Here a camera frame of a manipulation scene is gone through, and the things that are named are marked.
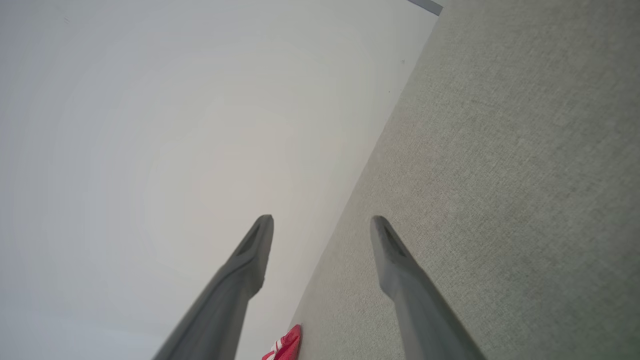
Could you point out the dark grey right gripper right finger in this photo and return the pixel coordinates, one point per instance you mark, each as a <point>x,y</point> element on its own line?
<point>425,320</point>

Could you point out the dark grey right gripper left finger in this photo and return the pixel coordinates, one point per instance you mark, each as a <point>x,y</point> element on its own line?
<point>225,310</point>

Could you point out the red and white striped shirt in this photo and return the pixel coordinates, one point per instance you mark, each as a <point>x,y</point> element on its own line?
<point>289,347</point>

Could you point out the dark grey pole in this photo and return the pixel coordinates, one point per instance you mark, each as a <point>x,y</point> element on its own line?
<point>427,5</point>

